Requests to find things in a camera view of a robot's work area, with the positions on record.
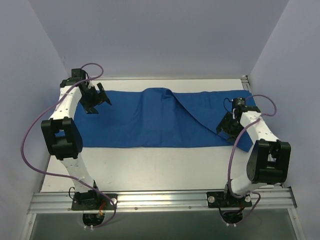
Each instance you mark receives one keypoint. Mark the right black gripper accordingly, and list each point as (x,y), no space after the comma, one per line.
(225,125)

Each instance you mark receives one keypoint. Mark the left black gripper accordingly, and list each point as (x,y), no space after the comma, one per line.
(92,98)

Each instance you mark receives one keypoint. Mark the blue surgical drape cloth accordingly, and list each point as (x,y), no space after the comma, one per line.
(157,118)

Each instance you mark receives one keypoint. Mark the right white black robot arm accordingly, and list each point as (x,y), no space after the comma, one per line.
(268,163)

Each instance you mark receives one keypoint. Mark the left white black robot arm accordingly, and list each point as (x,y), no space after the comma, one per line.
(61,135)

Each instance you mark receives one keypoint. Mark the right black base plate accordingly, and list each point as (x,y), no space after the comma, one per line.
(219,199)

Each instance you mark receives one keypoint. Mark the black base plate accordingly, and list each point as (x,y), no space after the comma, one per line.
(219,199)
(91,204)

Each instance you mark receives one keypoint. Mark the aluminium front rail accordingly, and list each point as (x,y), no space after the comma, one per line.
(161,201)

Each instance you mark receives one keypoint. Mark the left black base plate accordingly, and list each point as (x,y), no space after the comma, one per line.
(91,204)

